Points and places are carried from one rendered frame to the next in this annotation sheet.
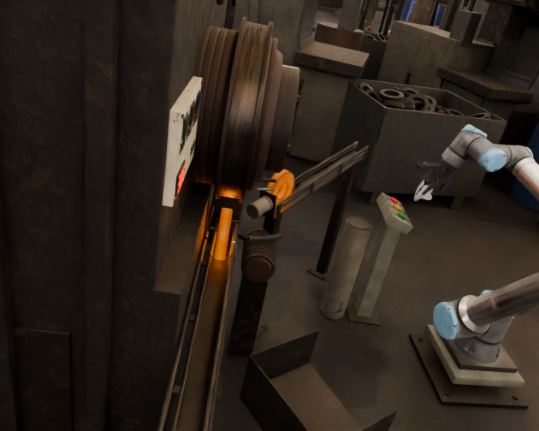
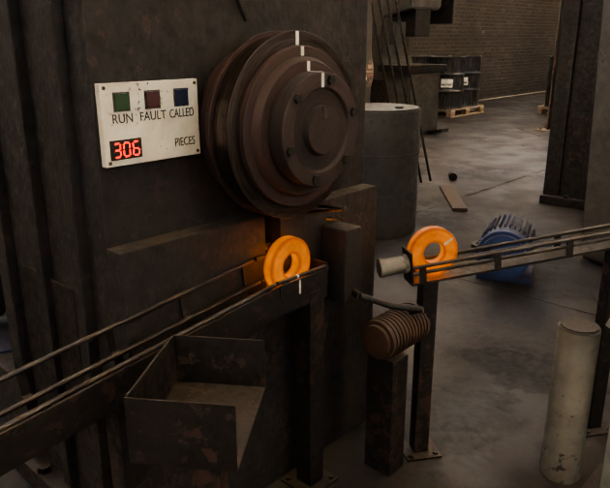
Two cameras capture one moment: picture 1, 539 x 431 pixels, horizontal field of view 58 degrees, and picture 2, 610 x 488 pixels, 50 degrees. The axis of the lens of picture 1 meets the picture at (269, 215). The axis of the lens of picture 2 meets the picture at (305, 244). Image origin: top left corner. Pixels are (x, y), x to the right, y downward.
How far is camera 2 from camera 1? 1.18 m
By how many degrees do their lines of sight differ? 45
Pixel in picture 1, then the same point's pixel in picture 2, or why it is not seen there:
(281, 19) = not seen: outside the picture
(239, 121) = (220, 114)
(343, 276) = (557, 408)
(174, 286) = (123, 250)
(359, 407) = not seen: outside the picture
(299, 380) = (234, 394)
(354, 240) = (564, 349)
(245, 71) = (232, 70)
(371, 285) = not seen: outside the picture
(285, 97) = (283, 95)
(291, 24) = not seen: outside the picture
